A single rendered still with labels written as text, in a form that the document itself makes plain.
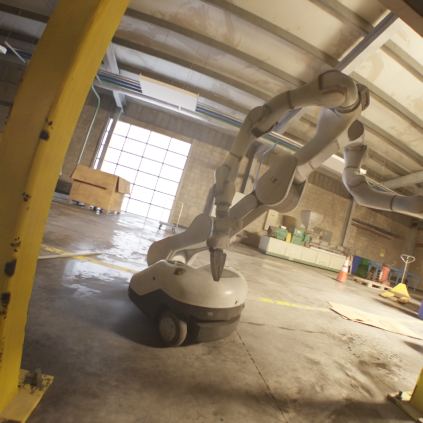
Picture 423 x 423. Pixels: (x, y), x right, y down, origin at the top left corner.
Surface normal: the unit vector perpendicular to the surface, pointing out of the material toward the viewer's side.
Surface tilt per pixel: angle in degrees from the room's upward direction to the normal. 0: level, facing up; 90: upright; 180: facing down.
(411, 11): 180
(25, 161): 90
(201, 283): 46
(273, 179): 89
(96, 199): 90
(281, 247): 90
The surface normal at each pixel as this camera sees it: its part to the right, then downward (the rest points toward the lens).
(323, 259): 0.22, 0.04
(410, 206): -0.93, -0.30
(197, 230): -0.62, -0.19
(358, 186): -0.78, -0.40
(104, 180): 0.19, -0.22
